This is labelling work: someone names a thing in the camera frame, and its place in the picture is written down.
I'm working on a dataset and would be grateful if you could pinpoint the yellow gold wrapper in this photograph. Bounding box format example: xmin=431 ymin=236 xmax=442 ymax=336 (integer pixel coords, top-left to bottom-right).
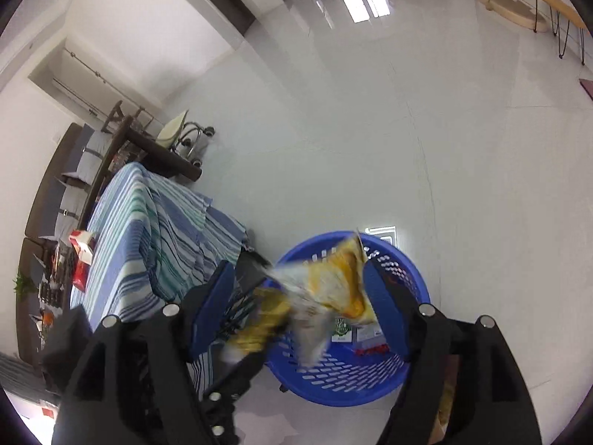
xmin=221 ymin=287 xmax=291 ymax=365

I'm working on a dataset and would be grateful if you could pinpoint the blue green striped tablecloth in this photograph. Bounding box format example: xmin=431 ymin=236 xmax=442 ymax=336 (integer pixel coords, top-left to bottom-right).
xmin=68 ymin=161 xmax=249 ymax=395

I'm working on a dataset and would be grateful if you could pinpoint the round wooden low table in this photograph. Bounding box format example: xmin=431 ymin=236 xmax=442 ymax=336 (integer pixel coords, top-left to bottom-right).
xmin=477 ymin=0 xmax=549 ymax=32

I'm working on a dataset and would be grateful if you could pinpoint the wooden table with hairpin legs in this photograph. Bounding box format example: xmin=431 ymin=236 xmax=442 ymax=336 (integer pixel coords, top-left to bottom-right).
xmin=533 ymin=0 xmax=587 ymax=65

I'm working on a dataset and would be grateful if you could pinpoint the green potted plant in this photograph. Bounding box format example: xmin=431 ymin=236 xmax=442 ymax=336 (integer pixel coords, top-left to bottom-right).
xmin=14 ymin=273 xmax=37 ymax=299

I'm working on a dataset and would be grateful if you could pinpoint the red flat snack packet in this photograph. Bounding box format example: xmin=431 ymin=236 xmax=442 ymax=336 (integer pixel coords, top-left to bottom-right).
xmin=72 ymin=260 xmax=90 ymax=293

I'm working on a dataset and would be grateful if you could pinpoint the yellow silver oat chips bag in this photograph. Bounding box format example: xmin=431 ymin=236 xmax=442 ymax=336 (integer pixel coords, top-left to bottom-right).
xmin=264 ymin=233 xmax=377 ymax=367

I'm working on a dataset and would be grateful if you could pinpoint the cream seat rolling stool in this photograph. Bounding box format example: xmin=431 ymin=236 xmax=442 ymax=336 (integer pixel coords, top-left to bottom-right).
xmin=156 ymin=111 xmax=216 ymax=167

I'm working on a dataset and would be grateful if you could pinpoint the red white paper box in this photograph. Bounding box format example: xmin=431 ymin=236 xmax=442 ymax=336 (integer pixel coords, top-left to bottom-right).
xmin=68 ymin=230 xmax=96 ymax=265

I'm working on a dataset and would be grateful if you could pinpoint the white green tissue pack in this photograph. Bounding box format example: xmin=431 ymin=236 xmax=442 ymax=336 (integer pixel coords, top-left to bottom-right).
xmin=331 ymin=317 xmax=354 ymax=345

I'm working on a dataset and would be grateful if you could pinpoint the blue plastic waste basket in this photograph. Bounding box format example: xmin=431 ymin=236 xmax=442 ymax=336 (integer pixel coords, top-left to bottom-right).
xmin=267 ymin=233 xmax=430 ymax=407

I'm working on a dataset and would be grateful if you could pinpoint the dark wooden side table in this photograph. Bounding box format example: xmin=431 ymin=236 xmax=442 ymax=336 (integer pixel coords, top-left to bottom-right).
xmin=16 ymin=116 xmax=202 ymax=367

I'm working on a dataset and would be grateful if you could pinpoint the grey cushioned sofa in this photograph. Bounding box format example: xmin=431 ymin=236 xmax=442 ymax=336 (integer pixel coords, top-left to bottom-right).
xmin=25 ymin=123 xmax=113 ymax=244

